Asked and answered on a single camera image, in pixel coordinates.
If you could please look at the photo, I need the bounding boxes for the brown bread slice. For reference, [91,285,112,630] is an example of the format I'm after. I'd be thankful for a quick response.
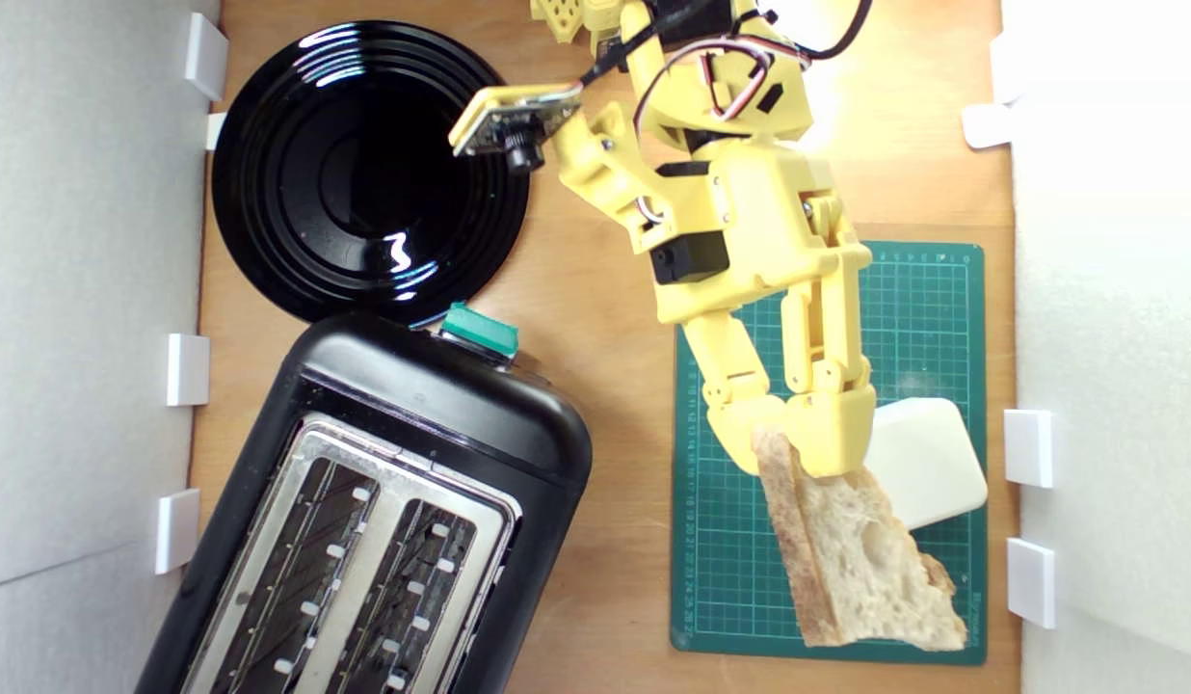
[752,427,969,654]

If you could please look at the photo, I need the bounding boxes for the yellow wrist camera module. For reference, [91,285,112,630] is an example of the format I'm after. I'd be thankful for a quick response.
[448,82,585,174]

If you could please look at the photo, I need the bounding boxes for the black plate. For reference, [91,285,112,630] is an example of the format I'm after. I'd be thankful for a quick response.
[211,19,532,326]

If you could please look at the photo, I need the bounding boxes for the green cutting mat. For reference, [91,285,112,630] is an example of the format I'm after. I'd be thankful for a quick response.
[670,238,989,666]

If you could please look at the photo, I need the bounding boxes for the red white servo wires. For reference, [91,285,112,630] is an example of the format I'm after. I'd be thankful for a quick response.
[634,39,799,131]

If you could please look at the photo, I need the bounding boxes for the white block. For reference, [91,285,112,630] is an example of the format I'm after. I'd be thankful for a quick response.
[863,397,990,531]

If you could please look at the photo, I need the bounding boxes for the black two-slot toaster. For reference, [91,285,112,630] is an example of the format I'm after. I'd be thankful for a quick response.
[133,310,594,694]

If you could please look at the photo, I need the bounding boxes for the green toaster lever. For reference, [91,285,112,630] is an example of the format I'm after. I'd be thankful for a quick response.
[439,302,519,362]

